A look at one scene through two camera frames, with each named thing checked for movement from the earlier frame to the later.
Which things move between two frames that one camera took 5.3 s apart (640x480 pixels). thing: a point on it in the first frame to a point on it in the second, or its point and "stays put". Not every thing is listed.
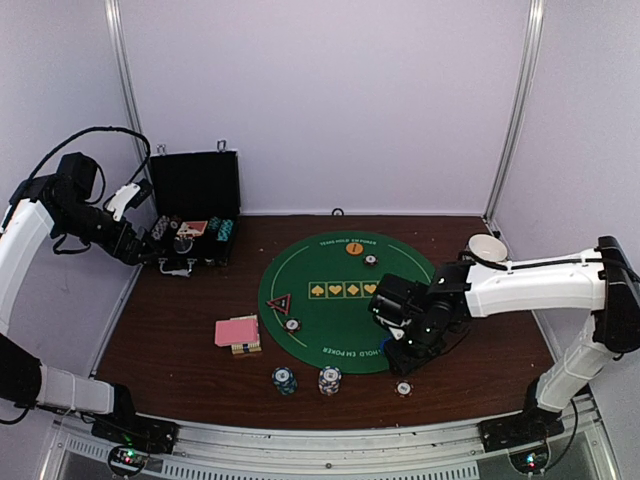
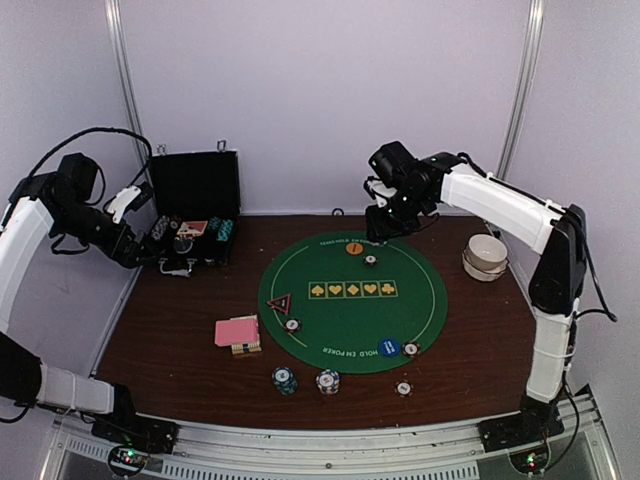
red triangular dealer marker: (281, 303) stays put
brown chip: (370, 259) stays put
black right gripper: (404, 364) to (383, 232)
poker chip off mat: (403, 388) stays put
